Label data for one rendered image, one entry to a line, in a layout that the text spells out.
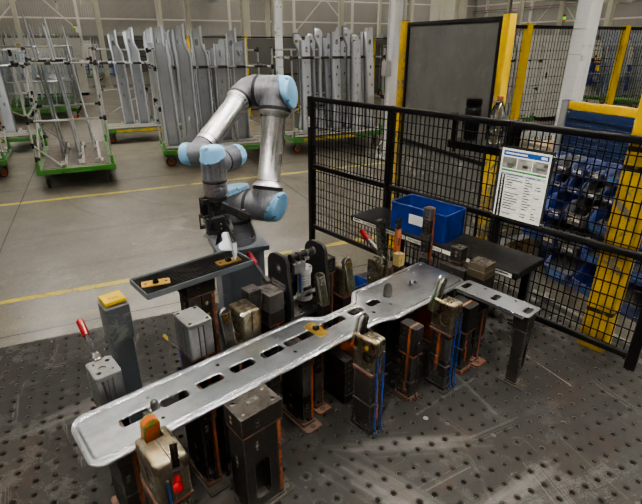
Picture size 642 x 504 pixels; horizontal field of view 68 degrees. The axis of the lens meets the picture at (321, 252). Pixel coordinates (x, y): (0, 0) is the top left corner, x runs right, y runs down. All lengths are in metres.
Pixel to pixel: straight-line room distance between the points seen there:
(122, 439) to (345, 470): 0.63
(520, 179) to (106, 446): 1.71
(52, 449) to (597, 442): 1.67
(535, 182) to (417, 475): 1.19
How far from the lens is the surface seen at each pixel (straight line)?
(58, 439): 1.81
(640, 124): 1.96
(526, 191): 2.09
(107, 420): 1.32
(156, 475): 1.10
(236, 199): 1.83
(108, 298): 1.50
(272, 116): 1.81
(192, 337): 1.41
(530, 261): 2.08
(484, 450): 1.64
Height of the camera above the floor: 1.83
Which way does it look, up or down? 24 degrees down
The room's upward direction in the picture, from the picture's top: straight up
